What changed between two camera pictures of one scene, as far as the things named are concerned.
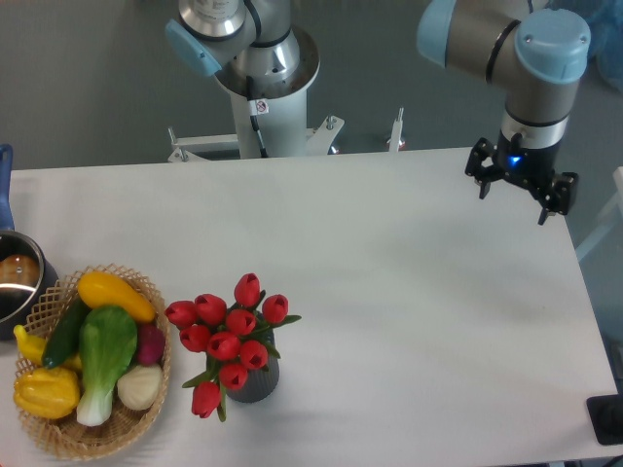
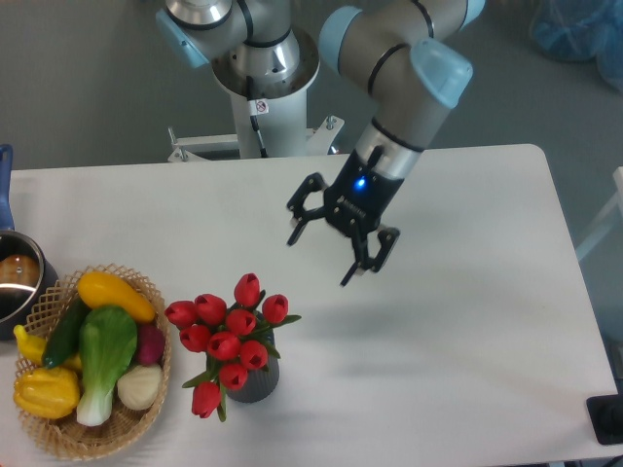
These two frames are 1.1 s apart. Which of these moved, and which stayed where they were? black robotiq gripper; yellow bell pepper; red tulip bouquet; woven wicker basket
Moved: black robotiq gripper
Stayed: woven wicker basket; yellow bell pepper; red tulip bouquet
